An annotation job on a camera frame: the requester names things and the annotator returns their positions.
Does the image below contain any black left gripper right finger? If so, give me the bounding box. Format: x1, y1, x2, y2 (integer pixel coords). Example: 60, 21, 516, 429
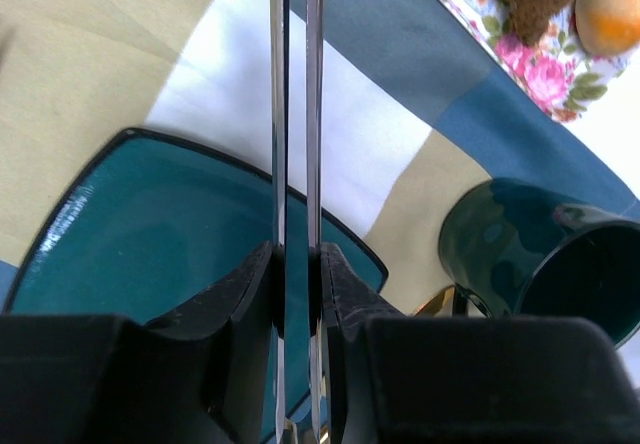
320, 243, 639, 443

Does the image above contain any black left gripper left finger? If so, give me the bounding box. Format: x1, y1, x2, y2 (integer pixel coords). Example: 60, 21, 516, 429
1, 243, 272, 443

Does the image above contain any striped orange bread roll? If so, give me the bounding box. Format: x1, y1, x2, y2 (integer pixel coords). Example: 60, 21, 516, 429
575, 0, 639, 57

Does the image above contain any gold spoon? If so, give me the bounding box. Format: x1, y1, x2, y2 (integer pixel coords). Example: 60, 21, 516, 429
412, 285, 455, 317

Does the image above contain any teal square plate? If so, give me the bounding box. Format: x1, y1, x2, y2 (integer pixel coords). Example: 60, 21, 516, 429
2, 127, 390, 444

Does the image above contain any dark green mug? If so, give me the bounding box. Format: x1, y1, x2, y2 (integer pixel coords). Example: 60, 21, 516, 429
438, 178, 639, 346

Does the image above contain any blue beige patchwork placemat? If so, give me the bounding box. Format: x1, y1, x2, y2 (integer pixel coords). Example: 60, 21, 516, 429
1, 0, 639, 313

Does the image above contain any floral rectangular tray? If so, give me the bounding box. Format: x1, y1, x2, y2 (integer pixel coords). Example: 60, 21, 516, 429
438, 0, 639, 124

